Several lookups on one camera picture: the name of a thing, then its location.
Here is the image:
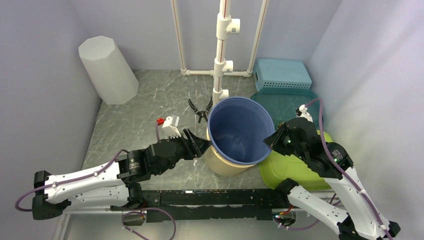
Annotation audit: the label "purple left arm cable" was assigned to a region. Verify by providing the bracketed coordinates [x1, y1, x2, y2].
[14, 122, 177, 240]

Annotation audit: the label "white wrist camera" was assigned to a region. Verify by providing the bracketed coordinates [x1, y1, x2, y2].
[295, 104, 313, 122]
[155, 114, 182, 141]

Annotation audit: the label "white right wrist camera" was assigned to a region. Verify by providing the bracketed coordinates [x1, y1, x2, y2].
[295, 104, 313, 122]

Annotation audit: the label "blue bucket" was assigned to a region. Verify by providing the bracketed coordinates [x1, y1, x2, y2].
[207, 96, 275, 165]

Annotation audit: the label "light blue perforated basket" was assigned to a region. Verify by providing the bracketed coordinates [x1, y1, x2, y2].
[252, 58, 312, 91]

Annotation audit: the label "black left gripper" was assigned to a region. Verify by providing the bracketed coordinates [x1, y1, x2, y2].
[156, 128, 213, 175]

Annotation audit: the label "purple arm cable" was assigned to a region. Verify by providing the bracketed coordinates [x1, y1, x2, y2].
[14, 122, 177, 240]
[273, 97, 393, 240]

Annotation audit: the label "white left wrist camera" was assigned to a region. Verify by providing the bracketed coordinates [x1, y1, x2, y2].
[155, 114, 182, 141]

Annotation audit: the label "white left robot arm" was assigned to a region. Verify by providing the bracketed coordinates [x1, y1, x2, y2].
[31, 128, 211, 220]

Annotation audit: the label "translucent white faceted bin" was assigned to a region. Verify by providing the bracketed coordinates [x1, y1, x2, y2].
[78, 35, 139, 105]

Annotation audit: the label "white PVC pipe frame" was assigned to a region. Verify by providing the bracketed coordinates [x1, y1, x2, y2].
[170, 0, 269, 106]

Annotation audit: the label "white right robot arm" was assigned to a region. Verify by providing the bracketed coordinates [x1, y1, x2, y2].
[263, 117, 401, 240]

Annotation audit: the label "teal translucent plastic tub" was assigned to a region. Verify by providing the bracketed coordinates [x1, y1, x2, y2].
[250, 88, 318, 129]

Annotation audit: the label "black handled pliers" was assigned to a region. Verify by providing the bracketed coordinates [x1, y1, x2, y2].
[188, 97, 213, 123]

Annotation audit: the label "beige plastic bucket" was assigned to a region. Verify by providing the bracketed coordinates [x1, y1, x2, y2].
[204, 144, 256, 177]

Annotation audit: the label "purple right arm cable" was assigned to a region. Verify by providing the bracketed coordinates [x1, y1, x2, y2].
[273, 97, 393, 240]

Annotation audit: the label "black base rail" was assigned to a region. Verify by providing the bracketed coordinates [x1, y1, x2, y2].
[110, 188, 290, 223]

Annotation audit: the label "lime green plastic tub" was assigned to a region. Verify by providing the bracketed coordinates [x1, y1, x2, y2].
[258, 150, 331, 191]

